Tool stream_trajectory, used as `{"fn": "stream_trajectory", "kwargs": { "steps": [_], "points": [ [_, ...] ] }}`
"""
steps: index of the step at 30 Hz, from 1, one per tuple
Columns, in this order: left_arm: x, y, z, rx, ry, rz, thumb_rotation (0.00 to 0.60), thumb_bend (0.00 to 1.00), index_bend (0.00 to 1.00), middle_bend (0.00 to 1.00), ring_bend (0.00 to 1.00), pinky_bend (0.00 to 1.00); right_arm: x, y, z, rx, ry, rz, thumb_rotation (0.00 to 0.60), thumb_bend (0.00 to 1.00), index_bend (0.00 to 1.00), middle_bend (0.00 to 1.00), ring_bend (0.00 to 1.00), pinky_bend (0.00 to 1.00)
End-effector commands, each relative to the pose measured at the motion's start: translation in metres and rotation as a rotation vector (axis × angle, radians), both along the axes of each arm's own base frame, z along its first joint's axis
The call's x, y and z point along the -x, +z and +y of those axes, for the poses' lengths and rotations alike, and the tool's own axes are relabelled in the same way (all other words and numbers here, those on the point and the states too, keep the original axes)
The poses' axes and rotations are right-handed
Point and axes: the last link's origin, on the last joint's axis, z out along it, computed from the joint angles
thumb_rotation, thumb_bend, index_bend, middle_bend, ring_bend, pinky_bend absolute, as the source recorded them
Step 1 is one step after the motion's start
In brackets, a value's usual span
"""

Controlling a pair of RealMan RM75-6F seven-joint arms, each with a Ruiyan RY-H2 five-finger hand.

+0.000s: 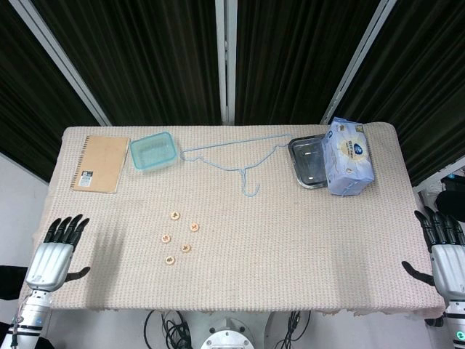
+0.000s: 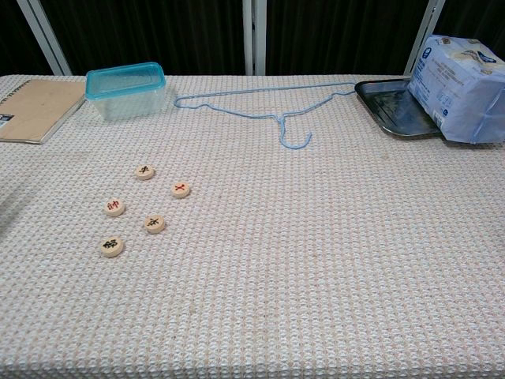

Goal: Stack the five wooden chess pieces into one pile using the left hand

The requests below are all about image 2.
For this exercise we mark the red cross-mark wooden chess piece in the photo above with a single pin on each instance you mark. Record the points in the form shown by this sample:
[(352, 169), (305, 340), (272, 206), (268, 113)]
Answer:
[(180, 190)]

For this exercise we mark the black pleated curtain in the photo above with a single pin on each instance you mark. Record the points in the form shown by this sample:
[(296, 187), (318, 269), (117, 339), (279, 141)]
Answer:
[(158, 31)]

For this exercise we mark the bold black character chess piece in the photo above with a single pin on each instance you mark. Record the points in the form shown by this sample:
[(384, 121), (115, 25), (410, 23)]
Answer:
[(112, 246)]

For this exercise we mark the clear container teal lid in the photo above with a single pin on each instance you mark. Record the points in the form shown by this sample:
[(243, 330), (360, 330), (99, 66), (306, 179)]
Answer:
[(126, 91)]

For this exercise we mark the blue tissue pack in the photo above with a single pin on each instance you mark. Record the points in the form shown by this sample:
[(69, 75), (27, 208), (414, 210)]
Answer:
[(461, 91)]

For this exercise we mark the brown spiral notebook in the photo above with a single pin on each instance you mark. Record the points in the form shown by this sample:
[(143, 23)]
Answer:
[(35, 110)]

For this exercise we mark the dark metal tray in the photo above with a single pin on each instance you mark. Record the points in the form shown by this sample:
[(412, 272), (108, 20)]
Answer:
[(390, 106)]

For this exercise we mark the grey upright frame post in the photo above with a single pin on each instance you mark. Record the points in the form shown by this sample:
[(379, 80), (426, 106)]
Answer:
[(254, 37)]

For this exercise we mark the red shuai wooden chess piece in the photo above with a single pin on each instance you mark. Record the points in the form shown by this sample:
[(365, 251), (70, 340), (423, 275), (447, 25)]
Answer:
[(114, 206)]

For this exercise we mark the grey slanted frame post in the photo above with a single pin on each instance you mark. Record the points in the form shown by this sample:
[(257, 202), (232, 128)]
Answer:
[(45, 37), (424, 37)]

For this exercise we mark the beige cloth-covered table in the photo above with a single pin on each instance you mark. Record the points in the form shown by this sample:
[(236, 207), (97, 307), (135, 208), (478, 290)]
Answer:
[(276, 256)]

